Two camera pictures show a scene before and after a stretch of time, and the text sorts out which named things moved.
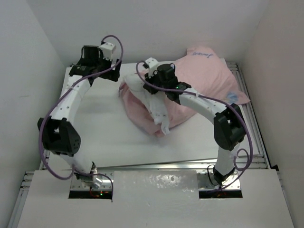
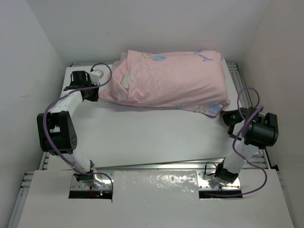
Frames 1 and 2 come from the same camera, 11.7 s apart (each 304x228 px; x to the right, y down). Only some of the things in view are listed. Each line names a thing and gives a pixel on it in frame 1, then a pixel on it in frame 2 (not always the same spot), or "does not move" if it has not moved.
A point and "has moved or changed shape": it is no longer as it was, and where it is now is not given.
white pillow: x=157 y=102 → x=125 y=80
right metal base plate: x=204 y=183 does not move
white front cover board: x=156 y=199 does not move
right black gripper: x=150 y=78 → x=226 y=114
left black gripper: x=111 y=75 → x=94 y=97
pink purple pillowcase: x=204 y=69 has moved or changed shape
